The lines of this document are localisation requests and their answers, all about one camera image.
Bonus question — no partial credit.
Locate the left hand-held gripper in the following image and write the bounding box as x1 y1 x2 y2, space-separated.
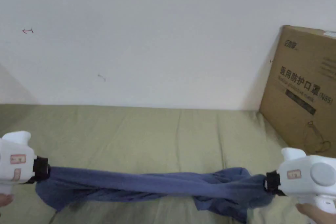
0 131 52 198

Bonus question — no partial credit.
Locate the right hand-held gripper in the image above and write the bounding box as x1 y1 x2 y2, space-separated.
262 148 336 214

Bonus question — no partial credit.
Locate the dark blue shirt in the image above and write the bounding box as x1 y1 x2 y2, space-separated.
35 166 273 224

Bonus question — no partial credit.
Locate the person's left hand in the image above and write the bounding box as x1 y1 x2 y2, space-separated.
0 193 15 208

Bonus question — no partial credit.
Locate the person's right hand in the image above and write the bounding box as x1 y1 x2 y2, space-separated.
296 203 336 224

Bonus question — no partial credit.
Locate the bed with pale green sheet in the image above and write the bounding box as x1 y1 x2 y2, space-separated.
0 103 336 224

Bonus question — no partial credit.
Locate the brown cardboard carton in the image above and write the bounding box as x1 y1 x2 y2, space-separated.
259 25 336 159

